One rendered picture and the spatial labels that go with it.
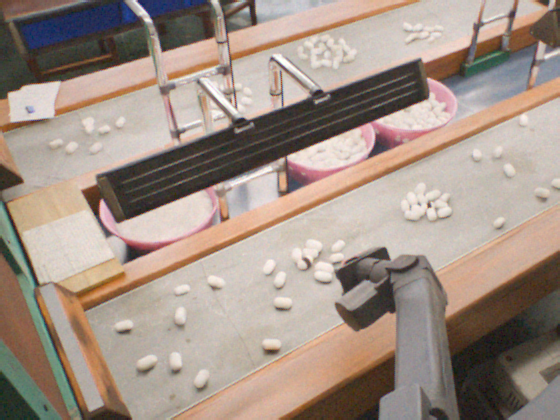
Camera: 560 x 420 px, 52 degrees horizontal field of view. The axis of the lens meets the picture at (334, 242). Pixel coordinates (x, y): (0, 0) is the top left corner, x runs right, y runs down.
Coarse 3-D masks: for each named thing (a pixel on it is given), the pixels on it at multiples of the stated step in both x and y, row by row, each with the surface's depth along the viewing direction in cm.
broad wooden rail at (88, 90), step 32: (352, 0) 199; (384, 0) 199; (416, 0) 203; (256, 32) 183; (288, 32) 183; (320, 32) 188; (128, 64) 169; (192, 64) 170; (64, 96) 158; (96, 96) 159; (0, 128) 149
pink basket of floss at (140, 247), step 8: (208, 192) 138; (104, 208) 130; (216, 208) 129; (104, 216) 128; (208, 216) 127; (104, 224) 125; (112, 224) 130; (208, 224) 130; (112, 232) 123; (192, 232) 124; (128, 240) 122; (136, 240) 122; (160, 240) 122; (168, 240) 122; (176, 240) 124; (136, 248) 127; (144, 248) 125; (152, 248) 125; (160, 248) 125
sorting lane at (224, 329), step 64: (512, 128) 155; (384, 192) 137; (448, 192) 138; (512, 192) 138; (256, 256) 123; (320, 256) 123; (448, 256) 124; (192, 320) 112; (256, 320) 112; (320, 320) 112; (128, 384) 103; (192, 384) 103
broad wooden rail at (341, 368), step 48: (528, 240) 124; (480, 288) 115; (528, 288) 125; (336, 336) 107; (384, 336) 107; (480, 336) 127; (240, 384) 101; (288, 384) 100; (336, 384) 100; (384, 384) 112
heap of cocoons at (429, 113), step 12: (432, 96) 164; (408, 108) 161; (420, 108) 161; (432, 108) 163; (444, 108) 161; (384, 120) 157; (396, 120) 156; (408, 120) 156; (420, 120) 156; (432, 120) 157; (444, 120) 156
